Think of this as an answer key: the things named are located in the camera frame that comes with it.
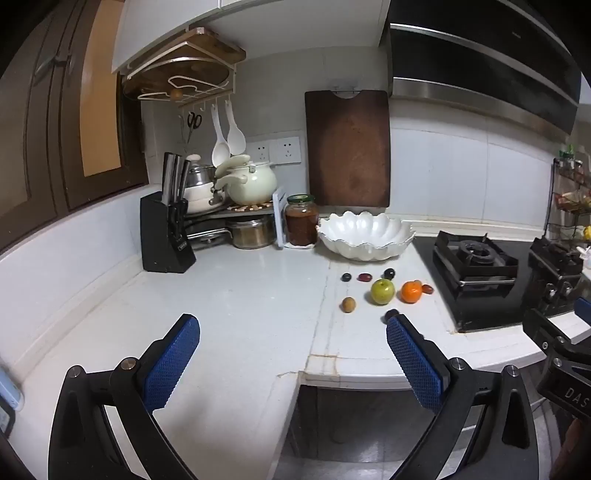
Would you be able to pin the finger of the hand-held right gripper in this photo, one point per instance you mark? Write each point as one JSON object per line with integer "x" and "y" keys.
{"x": 584, "y": 308}
{"x": 542, "y": 330}

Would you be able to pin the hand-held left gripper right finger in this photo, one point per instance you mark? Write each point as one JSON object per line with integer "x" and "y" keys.
{"x": 413, "y": 364}

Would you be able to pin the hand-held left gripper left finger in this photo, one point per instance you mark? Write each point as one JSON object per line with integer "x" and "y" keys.
{"x": 173, "y": 364}

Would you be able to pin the orange tangerine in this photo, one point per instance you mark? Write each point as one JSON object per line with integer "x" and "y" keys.
{"x": 411, "y": 292}

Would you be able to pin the green apple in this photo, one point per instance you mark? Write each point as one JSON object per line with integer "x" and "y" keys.
{"x": 383, "y": 291}

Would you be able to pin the brown longan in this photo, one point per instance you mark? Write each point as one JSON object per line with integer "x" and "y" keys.
{"x": 348, "y": 304}

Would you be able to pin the white scalloped bowl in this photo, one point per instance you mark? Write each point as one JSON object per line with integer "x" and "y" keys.
{"x": 364, "y": 233}

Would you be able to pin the steel stove knob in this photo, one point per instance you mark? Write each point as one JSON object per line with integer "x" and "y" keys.
{"x": 566, "y": 289}
{"x": 550, "y": 290}

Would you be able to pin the black gas stove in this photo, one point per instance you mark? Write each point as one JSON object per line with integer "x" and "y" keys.
{"x": 489, "y": 304}

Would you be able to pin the black burner grate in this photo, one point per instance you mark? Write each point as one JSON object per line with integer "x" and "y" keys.
{"x": 554, "y": 256}
{"x": 475, "y": 263}

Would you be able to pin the black knife block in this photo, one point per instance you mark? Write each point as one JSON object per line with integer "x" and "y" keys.
{"x": 164, "y": 249}

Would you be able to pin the steel pan lid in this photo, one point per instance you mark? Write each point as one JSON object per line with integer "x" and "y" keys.
{"x": 207, "y": 234}

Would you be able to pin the low steel pot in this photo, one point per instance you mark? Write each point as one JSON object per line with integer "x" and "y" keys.
{"x": 251, "y": 233}

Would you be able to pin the green-capped spice jar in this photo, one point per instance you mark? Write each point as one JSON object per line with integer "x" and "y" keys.
{"x": 567, "y": 154}

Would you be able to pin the light blue plastic object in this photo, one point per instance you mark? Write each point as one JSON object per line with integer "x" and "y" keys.
{"x": 10, "y": 387}

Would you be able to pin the white enamel pot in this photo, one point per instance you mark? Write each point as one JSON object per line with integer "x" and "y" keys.
{"x": 203, "y": 198}

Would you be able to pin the wooden trivet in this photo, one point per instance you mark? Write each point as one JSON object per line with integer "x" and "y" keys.
{"x": 251, "y": 206}

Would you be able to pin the glass jar of sauce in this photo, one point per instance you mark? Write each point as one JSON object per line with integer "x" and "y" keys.
{"x": 301, "y": 224}

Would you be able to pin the white corner shelf rack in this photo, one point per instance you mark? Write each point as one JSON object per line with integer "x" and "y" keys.
{"x": 279, "y": 217}

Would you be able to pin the steel pot with lid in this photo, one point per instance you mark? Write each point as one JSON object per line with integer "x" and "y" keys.
{"x": 201, "y": 173}

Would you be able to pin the cream ceramic pot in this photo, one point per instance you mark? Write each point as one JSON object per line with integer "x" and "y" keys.
{"x": 251, "y": 182}

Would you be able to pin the brown wooden cutting board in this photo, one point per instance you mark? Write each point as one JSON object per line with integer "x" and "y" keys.
{"x": 348, "y": 147}

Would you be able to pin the black scissors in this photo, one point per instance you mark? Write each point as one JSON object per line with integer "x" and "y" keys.
{"x": 194, "y": 120}

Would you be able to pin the brown wooden cabinet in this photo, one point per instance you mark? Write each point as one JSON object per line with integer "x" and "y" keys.
{"x": 46, "y": 138}

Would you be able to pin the black range hood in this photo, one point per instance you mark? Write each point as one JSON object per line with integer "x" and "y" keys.
{"x": 480, "y": 50}

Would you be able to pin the round wooden board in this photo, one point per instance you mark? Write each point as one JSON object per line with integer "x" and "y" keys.
{"x": 152, "y": 83}

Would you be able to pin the rectangular wooden board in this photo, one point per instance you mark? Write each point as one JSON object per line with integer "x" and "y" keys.
{"x": 217, "y": 41}

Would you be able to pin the clear wall hook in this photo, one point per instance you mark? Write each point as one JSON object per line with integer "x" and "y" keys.
{"x": 346, "y": 87}

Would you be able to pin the white wall cabinet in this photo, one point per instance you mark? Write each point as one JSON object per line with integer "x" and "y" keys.
{"x": 277, "y": 23}

